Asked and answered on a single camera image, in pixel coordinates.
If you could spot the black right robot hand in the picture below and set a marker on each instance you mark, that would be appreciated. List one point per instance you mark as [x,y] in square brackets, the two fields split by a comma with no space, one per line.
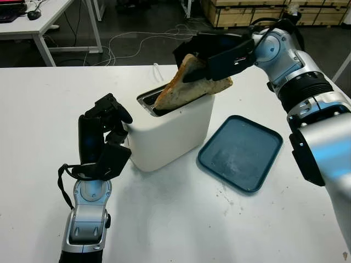
[214,43]

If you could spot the blue plastic tray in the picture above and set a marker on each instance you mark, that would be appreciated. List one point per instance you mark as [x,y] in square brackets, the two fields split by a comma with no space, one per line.
[238,153]

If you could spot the laptop with red screen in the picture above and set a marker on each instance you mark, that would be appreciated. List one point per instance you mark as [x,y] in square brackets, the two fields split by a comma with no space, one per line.
[12,6]

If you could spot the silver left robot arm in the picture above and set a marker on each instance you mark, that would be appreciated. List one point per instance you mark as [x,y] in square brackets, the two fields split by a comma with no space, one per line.
[87,219]

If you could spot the white neighbouring table leg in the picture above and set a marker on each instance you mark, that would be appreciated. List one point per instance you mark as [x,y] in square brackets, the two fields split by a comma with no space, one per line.
[341,67]

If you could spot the black trash bin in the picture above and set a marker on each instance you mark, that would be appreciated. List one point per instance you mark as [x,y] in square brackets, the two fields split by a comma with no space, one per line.
[294,16]

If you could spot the white office desk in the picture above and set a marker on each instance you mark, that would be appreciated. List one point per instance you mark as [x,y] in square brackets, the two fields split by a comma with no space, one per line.
[49,16]

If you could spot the white crumpled trash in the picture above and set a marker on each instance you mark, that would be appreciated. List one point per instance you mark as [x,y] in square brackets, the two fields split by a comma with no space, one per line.
[293,8]

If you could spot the black keyboard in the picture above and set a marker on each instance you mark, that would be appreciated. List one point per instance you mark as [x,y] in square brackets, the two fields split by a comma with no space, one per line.
[7,18]

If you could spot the black computer mouse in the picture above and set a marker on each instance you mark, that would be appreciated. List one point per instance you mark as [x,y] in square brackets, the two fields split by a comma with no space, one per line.
[33,15]

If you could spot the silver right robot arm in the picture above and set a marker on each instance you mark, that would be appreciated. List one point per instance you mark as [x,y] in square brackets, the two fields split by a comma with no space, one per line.
[301,90]

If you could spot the stacked wooden crates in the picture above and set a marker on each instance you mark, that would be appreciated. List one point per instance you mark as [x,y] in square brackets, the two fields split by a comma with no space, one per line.
[241,15]

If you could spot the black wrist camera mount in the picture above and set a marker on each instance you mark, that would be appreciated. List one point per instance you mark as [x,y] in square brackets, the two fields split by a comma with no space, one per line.
[227,63]
[112,161]

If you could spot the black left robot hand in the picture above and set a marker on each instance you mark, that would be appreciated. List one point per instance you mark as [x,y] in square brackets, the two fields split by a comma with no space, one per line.
[87,137]

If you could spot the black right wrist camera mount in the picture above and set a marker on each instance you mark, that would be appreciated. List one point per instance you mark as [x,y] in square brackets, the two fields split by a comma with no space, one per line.
[227,63]

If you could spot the toasted bread slice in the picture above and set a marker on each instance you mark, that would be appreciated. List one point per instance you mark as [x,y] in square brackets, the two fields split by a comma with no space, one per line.
[181,93]

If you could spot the white two-slot toaster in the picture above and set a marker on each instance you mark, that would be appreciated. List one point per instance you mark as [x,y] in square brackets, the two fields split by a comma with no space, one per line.
[170,137]

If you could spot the white metal frame leg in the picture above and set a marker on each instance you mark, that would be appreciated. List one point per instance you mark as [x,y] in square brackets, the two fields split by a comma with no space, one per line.
[187,9]

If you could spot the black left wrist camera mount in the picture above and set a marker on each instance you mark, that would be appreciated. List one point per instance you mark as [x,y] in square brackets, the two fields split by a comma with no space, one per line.
[112,161]

